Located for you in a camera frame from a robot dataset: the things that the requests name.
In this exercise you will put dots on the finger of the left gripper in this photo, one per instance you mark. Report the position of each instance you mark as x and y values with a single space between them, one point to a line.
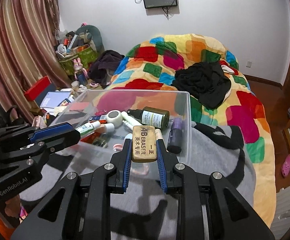
56 138

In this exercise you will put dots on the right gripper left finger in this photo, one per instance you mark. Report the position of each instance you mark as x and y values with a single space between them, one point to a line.
122 161

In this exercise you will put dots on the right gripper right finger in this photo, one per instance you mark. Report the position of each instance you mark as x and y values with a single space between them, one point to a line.
166 162

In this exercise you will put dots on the purple bottle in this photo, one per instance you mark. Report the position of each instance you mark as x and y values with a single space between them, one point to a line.
175 137

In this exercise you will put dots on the brown 4B eraser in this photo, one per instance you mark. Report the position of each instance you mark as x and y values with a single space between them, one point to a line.
144 144

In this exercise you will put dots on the pale green tube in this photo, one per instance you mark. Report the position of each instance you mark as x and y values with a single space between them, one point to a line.
88 128

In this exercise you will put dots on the white tube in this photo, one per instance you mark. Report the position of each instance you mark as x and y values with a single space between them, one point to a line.
129 121

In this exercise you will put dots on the blue card pack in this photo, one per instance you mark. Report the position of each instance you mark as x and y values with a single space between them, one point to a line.
100 118

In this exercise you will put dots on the white bandage tape roll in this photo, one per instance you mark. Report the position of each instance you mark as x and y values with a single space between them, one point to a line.
114 117

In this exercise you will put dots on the dark green spray bottle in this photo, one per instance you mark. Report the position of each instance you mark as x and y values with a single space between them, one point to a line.
159 118

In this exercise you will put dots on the blue white book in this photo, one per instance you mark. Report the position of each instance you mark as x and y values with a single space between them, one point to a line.
54 99

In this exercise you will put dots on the pink box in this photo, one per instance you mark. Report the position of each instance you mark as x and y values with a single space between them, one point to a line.
78 106

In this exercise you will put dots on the clear plastic storage box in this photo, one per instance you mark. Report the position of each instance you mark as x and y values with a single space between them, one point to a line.
113 106

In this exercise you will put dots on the red box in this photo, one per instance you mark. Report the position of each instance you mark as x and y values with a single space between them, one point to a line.
37 88

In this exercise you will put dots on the pink bunny toy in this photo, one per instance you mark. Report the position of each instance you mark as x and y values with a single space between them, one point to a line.
80 73

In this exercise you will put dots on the colourful patchwork quilt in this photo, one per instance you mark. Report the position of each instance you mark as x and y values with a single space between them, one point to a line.
152 65

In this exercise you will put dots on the black clothing on quilt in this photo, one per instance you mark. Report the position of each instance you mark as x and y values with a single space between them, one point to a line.
205 81

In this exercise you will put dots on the green storage basket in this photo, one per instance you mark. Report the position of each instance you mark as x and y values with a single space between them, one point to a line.
87 57

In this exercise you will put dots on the dark purple clothing pile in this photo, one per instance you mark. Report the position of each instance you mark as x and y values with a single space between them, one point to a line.
104 67

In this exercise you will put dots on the grey neck pillow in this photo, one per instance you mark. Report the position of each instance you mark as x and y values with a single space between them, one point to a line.
91 33

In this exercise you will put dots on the striped pink curtain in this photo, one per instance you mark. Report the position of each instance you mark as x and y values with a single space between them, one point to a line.
27 41

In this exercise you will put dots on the pink slipper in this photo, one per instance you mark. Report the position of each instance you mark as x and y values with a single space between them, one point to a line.
285 167

